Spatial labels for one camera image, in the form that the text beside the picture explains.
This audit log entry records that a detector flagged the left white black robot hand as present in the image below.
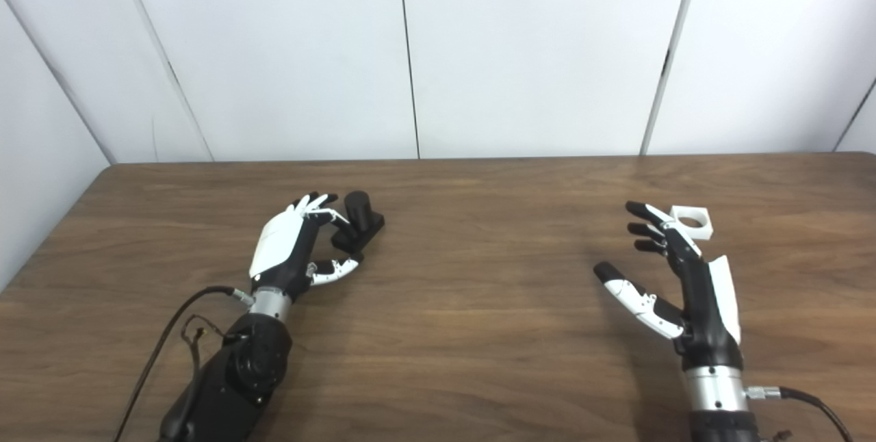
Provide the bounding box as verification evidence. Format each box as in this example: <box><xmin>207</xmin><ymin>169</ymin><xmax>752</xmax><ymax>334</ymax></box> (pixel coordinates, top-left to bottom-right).
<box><xmin>248</xmin><ymin>192</ymin><xmax>364</xmax><ymax>302</ymax></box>

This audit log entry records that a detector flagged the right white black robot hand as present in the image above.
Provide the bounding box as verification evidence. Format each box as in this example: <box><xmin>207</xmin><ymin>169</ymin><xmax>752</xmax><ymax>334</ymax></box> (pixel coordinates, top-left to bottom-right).
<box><xmin>593</xmin><ymin>200</ymin><xmax>745</xmax><ymax>372</ymax></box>

